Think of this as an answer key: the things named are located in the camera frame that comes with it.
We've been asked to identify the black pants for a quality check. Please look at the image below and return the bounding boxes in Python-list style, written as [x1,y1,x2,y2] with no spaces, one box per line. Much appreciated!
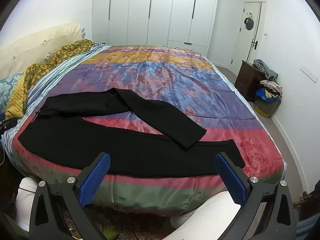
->
[18,88,245,178]

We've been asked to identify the white bedroom door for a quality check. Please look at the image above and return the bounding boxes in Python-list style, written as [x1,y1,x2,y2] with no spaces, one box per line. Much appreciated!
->
[229,2,266,76]

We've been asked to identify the white trousers left leg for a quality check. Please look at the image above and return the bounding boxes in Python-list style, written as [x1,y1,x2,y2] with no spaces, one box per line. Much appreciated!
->
[15,177,38,232]

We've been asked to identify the white trousers leg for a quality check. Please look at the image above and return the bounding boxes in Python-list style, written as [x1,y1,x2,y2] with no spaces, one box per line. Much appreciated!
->
[15,177,38,232]
[165,191,241,240]

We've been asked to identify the patterned floor rug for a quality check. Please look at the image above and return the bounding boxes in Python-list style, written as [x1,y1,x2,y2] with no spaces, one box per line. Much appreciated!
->
[60,203,196,240]

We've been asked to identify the white trousers right leg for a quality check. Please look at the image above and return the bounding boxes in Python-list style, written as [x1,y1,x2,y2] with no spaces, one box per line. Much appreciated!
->
[165,191,241,240]

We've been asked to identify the yellow floral blanket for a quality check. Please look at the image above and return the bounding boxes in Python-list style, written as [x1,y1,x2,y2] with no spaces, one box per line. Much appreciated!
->
[3,39,94,119]

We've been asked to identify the basket with clothes pile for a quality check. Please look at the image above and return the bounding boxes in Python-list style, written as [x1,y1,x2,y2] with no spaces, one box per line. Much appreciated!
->
[254,80,283,118]

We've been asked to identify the blue white striped sheet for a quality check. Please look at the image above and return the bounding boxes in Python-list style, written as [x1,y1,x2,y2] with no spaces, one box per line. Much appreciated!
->
[1,43,111,156]

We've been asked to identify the dark wooden nightstand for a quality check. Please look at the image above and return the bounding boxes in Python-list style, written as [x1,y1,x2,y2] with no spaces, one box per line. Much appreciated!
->
[234,61,266,102]

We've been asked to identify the grey garment on nightstand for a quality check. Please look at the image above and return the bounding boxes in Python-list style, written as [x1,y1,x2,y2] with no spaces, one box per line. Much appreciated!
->
[253,59,278,82]

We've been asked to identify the teal floral pillow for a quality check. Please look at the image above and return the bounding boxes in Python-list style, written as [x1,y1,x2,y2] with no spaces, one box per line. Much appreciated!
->
[0,73,22,113]

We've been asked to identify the colourful striped floral quilt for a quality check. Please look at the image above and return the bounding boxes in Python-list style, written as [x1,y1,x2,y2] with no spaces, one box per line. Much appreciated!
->
[3,44,286,215]

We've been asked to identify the cream padded headboard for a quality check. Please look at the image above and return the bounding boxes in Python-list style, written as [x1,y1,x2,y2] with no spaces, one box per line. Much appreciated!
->
[0,23,82,79]

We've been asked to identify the black round door hanging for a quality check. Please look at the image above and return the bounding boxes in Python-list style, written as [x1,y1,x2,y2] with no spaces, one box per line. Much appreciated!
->
[244,17,254,31]

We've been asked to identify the white wardrobe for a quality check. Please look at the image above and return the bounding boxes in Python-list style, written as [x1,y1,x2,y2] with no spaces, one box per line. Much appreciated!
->
[92,0,217,55]

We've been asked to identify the white wall switch plate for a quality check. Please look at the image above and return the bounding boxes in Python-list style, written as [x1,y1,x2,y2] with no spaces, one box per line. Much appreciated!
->
[300,65,318,83]

